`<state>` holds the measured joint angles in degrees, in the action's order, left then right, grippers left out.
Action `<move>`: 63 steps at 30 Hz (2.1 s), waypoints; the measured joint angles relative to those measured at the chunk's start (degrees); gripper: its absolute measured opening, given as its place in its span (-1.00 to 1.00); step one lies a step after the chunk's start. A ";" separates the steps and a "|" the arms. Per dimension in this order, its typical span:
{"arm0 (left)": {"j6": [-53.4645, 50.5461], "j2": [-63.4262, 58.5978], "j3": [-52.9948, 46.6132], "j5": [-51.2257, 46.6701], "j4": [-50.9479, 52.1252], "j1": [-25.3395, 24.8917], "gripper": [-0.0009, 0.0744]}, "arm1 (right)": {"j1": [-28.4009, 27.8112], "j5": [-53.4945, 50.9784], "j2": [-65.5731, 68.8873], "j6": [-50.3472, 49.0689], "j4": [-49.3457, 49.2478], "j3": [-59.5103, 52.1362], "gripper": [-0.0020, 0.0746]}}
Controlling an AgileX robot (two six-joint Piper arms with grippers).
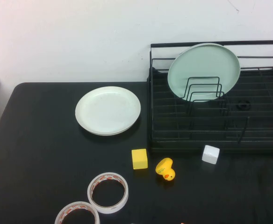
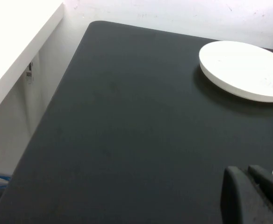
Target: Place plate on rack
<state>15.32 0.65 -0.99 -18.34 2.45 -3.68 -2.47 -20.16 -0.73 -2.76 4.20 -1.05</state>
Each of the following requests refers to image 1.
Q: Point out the white round plate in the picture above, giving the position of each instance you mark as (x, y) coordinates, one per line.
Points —
(107, 109)

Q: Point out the pale green round plate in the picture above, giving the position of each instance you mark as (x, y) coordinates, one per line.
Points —
(204, 65)

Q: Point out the yellow cube block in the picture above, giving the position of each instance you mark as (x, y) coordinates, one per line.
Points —
(139, 159)

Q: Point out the yellow rubber duck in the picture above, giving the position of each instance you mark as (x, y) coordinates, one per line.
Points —
(163, 168)

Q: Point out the white cube block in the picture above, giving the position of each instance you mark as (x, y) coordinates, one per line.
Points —
(210, 155)

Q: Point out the white tape roll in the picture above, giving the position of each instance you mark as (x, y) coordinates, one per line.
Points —
(108, 209)
(78, 204)

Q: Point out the black round drain plug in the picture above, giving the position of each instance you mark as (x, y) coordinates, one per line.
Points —
(243, 105)

